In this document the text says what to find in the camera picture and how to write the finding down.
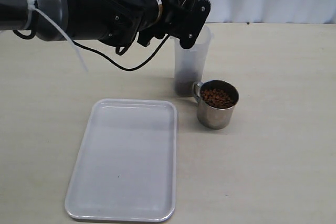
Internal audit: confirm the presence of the white zip tie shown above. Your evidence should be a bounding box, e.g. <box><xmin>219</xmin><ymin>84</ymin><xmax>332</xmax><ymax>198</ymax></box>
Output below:
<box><xmin>27</xmin><ymin>0</ymin><xmax>89</xmax><ymax>72</ymax></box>

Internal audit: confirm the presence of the steel mug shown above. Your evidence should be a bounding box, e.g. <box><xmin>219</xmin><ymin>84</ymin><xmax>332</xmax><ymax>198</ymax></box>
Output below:
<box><xmin>192</xmin><ymin>80</ymin><xmax>239</xmax><ymax>130</ymax></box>

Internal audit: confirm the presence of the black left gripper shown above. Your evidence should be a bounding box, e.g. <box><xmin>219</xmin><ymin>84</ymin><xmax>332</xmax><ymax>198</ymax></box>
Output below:
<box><xmin>137</xmin><ymin>0</ymin><xmax>211</xmax><ymax>49</ymax></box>

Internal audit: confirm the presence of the white rectangular tray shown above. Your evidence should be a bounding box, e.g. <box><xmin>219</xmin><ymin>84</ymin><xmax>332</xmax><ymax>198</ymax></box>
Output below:
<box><xmin>65</xmin><ymin>99</ymin><xmax>177</xmax><ymax>222</ymax></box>

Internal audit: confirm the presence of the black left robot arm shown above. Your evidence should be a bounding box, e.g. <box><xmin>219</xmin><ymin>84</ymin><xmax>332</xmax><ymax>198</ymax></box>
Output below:
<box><xmin>1</xmin><ymin>0</ymin><xmax>211</xmax><ymax>55</ymax></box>

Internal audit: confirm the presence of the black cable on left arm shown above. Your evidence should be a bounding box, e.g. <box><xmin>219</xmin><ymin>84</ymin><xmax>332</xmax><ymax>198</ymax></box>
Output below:
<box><xmin>12</xmin><ymin>29</ymin><xmax>171</xmax><ymax>72</ymax></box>

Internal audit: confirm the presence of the translucent plastic tall container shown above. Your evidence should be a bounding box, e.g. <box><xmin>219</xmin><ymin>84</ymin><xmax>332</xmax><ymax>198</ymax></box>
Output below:
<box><xmin>174</xmin><ymin>25</ymin><xmax>213</xmax><ymax>97</ymax></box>

